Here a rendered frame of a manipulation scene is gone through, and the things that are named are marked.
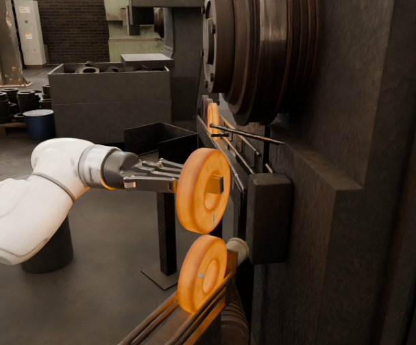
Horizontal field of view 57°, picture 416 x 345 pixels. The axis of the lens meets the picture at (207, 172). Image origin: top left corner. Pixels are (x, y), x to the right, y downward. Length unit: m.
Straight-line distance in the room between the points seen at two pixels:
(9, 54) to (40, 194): 7.32
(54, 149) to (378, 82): 0.64
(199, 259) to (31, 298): 1.36
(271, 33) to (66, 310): 1.43
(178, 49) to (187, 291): 3.42
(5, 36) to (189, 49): 4.66
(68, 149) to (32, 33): 9.89
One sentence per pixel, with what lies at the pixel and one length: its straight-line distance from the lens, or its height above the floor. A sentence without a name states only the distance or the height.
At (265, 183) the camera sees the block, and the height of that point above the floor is 0.80.
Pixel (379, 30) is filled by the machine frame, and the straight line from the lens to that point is 0.77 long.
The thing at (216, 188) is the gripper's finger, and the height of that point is 0.90.
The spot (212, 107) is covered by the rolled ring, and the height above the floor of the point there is 0.78.
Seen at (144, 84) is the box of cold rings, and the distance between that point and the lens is 3.52.
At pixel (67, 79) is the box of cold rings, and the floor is 0.69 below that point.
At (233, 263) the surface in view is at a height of 0.69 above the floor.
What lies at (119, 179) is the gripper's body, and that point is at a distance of 0.76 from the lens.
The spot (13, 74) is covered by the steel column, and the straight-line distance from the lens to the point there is 8.10.
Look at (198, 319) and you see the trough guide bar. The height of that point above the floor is 0.67.
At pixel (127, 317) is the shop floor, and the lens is 1.78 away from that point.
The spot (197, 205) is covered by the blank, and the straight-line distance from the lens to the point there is 0.65.
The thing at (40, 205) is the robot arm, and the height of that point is 0.85.
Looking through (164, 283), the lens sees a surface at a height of 0.01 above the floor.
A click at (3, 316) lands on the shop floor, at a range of 1.95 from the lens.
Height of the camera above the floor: 1.18
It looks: 22 degrees down
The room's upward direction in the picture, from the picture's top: straight up
